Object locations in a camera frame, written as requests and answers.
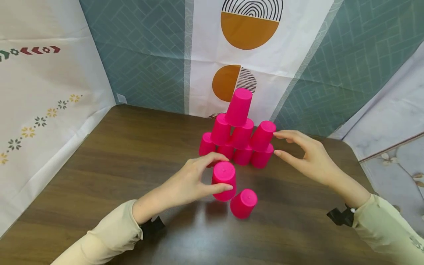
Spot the person's right forearm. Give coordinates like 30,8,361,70
326,172,424,265

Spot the black wrist band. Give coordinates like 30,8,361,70
326,205,356,227
140,215,166,237

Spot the pink plastic cup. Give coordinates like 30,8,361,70
230,189,258,220
211,161,238,202

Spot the person's left hand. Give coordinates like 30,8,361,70
158,152,234,212

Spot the pyramid of pink cups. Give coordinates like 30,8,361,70
198,88,277,169

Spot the person's left forearm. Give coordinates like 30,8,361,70
51,191,163,265

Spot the person's right hand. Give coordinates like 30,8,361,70
273,130,336,187

